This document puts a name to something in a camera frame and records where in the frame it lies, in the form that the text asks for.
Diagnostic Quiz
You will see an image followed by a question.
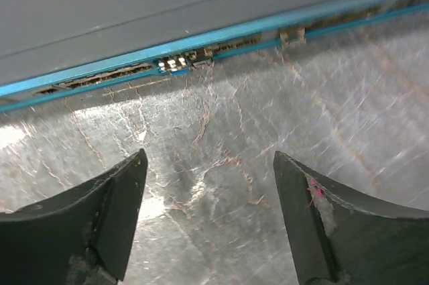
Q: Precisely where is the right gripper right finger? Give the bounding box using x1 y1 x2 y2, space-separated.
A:
273 151 428 284

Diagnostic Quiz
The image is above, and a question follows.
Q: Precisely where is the dark blue network switch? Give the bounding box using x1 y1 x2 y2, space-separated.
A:
1 0 428 112

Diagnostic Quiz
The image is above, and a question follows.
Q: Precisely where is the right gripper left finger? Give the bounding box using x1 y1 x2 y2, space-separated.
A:
1 150 147 284

